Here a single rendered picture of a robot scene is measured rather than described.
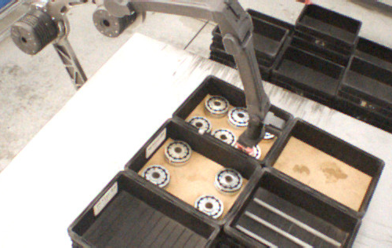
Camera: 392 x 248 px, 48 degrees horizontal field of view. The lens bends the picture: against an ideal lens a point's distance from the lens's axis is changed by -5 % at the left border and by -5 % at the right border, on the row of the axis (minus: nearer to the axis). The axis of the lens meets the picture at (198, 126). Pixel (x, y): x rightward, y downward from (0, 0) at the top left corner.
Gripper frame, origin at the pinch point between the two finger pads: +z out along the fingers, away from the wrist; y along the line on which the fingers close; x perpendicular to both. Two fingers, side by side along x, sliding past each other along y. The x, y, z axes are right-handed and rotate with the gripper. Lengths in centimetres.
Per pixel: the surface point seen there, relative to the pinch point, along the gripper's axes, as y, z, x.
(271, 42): 111, 40, 46
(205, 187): -22.4, 4.0, 3.0
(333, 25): 160, 39, 25
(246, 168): -9.1, -1.9, -5.0
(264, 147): 8.3, 4.1, -3.5
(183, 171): -21.8, 4.2, 13.4
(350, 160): 24.3, 0.8, -34.3
